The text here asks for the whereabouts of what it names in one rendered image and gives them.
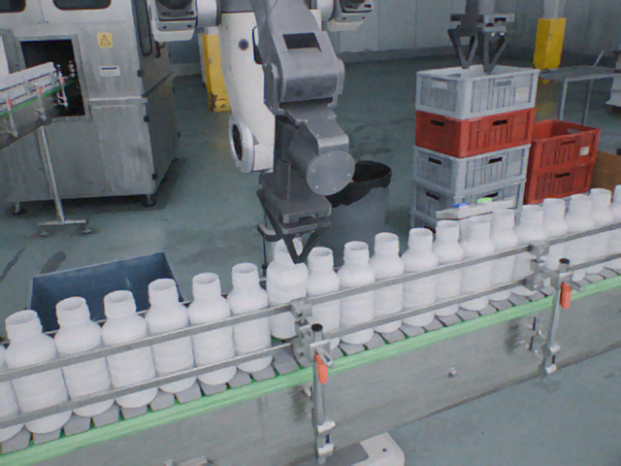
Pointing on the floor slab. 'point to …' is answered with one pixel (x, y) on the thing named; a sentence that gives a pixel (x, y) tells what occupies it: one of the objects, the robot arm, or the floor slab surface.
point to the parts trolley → (586, 91)
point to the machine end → (92, 101)
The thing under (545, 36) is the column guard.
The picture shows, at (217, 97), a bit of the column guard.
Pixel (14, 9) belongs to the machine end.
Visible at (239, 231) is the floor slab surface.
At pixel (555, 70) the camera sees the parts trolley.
